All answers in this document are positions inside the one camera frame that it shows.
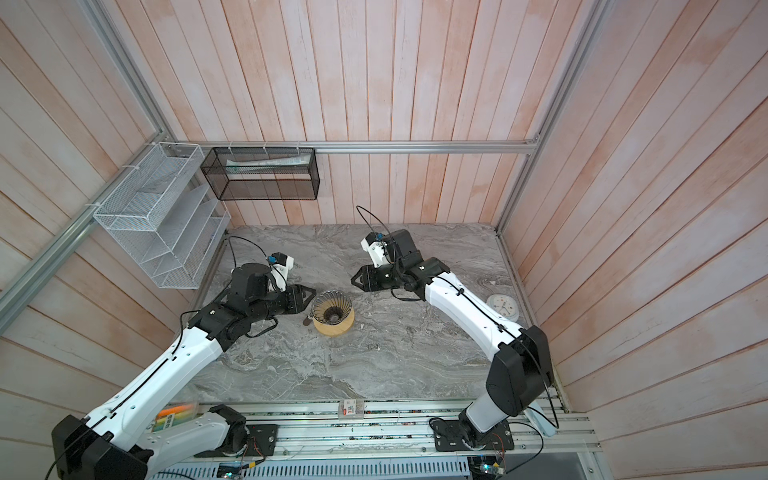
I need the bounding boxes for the ribbed glass dripper cone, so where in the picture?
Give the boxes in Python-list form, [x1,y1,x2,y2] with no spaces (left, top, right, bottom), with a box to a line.
[310,290,354,325]

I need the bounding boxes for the black wire mesh basket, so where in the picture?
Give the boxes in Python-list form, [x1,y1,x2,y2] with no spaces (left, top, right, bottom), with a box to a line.
[201,146,321,201]

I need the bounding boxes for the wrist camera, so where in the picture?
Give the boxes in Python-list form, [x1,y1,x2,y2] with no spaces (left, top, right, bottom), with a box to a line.
[361,232,391,268]
[267,252,294,291]

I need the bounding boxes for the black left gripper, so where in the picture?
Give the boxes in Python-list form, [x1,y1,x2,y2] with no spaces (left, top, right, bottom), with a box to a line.
[249,283,318,322]

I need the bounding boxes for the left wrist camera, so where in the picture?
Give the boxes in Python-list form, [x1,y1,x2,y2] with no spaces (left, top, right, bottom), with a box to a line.
[267,252,294,291]

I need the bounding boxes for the small red white box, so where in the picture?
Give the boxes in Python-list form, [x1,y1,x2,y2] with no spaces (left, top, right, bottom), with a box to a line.
[338,399,365,420]

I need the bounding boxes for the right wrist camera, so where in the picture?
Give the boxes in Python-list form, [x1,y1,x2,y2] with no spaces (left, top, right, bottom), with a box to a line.
[361,232,391,268]

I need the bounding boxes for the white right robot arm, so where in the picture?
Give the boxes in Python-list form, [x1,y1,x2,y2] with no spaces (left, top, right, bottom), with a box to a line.
[351,229,559,451]

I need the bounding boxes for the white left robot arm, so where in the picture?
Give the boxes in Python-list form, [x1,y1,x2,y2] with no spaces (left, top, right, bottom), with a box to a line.
[48,253,316,479]

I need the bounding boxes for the aluminium mounting rail base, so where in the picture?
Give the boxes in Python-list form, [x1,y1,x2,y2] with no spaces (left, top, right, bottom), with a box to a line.
[156,399,612,479]

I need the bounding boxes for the white handheld device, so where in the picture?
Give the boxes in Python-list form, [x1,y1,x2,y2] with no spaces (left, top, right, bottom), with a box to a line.
[524,407,558,437]

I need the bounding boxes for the white round timer clock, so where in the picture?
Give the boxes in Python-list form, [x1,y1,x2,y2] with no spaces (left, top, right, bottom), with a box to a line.
[486,294,520,322]

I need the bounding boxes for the white wire mesh shelf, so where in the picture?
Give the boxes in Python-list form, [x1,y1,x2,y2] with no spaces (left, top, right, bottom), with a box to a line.
[94,143,231,290]

